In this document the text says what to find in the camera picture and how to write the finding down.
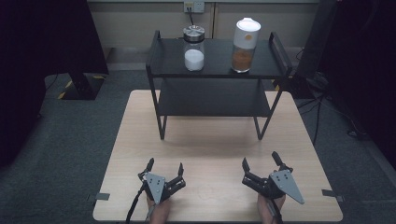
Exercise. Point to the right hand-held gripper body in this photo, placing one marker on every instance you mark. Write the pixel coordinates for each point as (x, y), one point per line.
(277, 185)

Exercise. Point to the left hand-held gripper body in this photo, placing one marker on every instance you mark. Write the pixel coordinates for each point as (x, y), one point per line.
(157, 186)

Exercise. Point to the black two-tier shelf rack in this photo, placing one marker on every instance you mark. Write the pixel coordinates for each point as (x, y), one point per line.
(214, 93)

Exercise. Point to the glass jar with white lid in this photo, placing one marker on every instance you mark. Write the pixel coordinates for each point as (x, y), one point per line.
(244, 46)

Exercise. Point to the glass jar with silver lid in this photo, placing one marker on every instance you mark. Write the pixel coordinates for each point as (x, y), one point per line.
(194, 53)

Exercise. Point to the person's left hand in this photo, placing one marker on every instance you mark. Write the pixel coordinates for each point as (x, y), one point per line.
(161, 211)

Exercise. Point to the person's right hand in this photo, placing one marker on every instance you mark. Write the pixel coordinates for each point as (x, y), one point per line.
(266, 210)

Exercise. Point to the grey tape strip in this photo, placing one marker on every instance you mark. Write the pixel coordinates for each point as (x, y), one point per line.
(102, 196)
(331, 193)

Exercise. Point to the black stand with striped base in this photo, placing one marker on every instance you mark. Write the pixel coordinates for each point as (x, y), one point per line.
(82, 87)

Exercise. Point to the tall black stand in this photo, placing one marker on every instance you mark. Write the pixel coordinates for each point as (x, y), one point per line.
(317, 37)

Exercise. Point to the dark curtain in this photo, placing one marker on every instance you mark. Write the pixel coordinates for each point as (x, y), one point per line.
(46, 40)
(364, 62)

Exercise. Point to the white wall socket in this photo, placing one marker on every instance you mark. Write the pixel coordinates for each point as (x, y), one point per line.
(193, 6)

